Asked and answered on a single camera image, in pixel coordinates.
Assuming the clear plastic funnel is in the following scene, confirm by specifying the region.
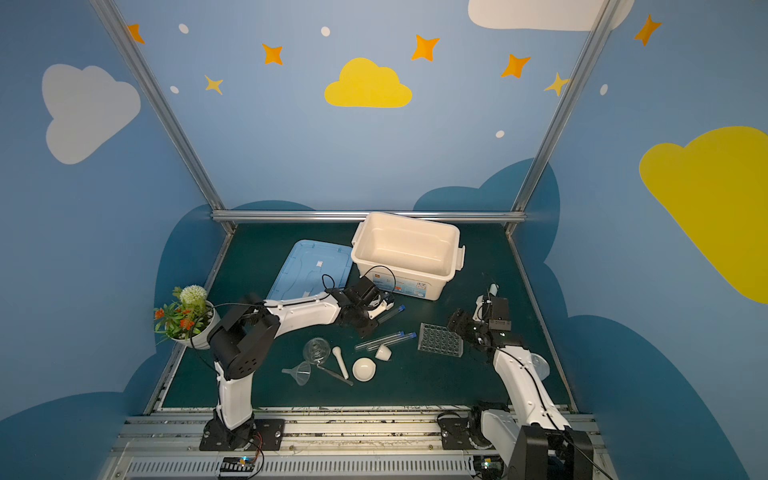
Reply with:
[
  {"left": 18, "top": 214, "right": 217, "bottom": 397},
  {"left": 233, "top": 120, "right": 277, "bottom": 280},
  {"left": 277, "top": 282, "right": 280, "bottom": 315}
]
[{"left": 281, "top": 361, "right": 312, "bottom": 386}]

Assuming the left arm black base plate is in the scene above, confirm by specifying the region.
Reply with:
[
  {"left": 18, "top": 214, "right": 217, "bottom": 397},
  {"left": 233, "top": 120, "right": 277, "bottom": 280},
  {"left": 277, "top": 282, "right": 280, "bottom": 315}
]
[{"left": 199, "top": 417, "right": 285, "bottom": 451}]

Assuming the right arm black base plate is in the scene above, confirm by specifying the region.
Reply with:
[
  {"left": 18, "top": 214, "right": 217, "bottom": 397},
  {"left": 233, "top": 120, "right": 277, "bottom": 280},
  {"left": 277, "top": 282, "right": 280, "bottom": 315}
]
[{"left": 436, "top": 411, "right": 492, "bottom": 450}]

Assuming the clear glass petri dish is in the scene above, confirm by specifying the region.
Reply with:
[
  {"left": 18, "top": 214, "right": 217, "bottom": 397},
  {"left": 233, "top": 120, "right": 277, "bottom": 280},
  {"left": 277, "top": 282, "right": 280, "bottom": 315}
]
[{"left": 303, "top": 337, "right": 331, "bottom": 365}]

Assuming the glass stirring rod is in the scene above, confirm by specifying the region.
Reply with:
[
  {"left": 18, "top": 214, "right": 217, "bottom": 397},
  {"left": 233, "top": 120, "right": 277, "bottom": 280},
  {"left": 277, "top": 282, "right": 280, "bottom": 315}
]
[{"left": 317, "top": 365, "right": 354, "bottom": 386}]

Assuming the clear plastic beaker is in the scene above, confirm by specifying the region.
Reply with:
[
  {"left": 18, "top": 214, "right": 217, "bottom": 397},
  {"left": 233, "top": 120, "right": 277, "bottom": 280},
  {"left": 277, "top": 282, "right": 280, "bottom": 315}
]
[{"left": 529, "top": 352, "right": 550, "bottom": 381}]

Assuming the clear test tube rack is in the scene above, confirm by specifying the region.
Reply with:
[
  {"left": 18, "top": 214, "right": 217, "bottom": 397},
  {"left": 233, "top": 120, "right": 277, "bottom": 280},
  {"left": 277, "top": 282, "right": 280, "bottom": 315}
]
[{"left": 417, "top": 323, "right": 463, "bottom": 358}]

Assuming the aluminium rail base frame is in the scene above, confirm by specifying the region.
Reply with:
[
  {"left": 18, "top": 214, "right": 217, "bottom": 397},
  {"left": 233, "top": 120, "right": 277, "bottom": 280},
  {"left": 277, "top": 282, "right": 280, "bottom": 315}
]
[{"left": 99, "top": 405, "right": 499, "bottom": 479}]

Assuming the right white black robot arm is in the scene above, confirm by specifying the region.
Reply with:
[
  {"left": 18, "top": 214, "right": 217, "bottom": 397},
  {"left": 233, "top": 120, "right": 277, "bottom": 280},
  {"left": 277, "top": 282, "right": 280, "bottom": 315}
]
[{"left": 447, "top": 293, "right": 597, "bottom": 479}]

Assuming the potted flower plant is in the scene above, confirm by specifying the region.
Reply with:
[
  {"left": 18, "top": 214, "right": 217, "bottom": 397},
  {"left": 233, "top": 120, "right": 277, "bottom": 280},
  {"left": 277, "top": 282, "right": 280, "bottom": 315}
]
[{"left": 154, "top": 285, "right": 220, "bottom": 350}]

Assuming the white ceramic pestle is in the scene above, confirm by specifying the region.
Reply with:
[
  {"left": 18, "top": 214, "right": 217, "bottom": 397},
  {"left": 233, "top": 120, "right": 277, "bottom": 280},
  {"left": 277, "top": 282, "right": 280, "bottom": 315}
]
[{"left": 331, "top": 346, "right": 349, "bottom": 380}]

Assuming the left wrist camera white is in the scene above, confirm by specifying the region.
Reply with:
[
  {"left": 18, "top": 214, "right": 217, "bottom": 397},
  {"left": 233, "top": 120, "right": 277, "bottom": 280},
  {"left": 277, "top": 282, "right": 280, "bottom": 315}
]
[{"left": 368, "top": 297, "right": 395, "bottom": 319}]

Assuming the controller circuit board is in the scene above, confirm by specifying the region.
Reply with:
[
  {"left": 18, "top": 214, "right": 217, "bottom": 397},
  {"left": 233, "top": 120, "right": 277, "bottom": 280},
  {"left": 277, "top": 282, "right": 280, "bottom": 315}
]
[
  {"left": 472, "top": 456, "right": 505, "bottom": 480},
  {"left": 217, "top": 456, "right": 257, "bottom": 479}
]

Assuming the white plastic storage bin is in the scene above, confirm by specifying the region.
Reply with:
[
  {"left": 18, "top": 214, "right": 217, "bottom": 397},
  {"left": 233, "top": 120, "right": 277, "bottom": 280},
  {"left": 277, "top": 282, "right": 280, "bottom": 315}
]
[{"left": 351, "top": 212, "right": 465, "bottom": 301}]

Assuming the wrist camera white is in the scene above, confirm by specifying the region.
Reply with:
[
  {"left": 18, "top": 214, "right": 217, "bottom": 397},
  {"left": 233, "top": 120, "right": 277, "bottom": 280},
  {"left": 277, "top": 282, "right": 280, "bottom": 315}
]
[
  {"left": 368, "top": 297, "right": 395, "bottom": 319},
  {"left": 473, "top": 295, "right": 489, "bottom": 322}
]

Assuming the right controller circuit board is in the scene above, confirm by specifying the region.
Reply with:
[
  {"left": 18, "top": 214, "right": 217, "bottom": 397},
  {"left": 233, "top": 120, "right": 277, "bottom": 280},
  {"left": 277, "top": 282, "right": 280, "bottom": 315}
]
[{"left": 472, "top": 456, "right": 505, "bottom": 480}]

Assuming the white ceramic mortar bowl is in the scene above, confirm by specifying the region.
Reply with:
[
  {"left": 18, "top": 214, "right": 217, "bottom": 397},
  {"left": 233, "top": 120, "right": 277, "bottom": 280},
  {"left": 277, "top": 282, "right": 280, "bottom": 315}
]
[{"left": 353, "top": 357, "right": 377, "bottom": 382}]

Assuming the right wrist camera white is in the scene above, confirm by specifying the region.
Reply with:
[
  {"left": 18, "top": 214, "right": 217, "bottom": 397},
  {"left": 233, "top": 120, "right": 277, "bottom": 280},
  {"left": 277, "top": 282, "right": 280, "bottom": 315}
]
[{"left": 473, "top": 295, "right": 489, "bottom": 322}]

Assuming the light blue bin lid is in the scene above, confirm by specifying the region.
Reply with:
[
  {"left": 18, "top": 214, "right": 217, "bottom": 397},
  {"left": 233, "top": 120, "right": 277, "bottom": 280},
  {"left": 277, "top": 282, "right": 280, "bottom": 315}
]
[{"left": 267, "top": 240, "right": 353, "bottom": 300}]

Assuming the small white crucible cup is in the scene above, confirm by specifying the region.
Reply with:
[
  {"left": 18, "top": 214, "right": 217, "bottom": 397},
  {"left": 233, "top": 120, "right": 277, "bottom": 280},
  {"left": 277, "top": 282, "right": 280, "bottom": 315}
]
[{"left": 375, "top": 345, "right": 392, "bottom": 361}]

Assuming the left controller circuit board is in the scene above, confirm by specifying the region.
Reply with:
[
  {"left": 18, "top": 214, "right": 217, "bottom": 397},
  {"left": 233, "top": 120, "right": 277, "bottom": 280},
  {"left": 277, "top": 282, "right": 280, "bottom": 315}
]
[{"left": 217, "top": 456, "right": 257, "bottom": 479}]

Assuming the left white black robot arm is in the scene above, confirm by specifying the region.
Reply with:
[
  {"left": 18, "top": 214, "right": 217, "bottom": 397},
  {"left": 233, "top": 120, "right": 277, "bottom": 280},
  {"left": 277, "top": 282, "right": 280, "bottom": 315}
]
[{"left": 208, "top": 276, "right": 395, "bottom": 432}]

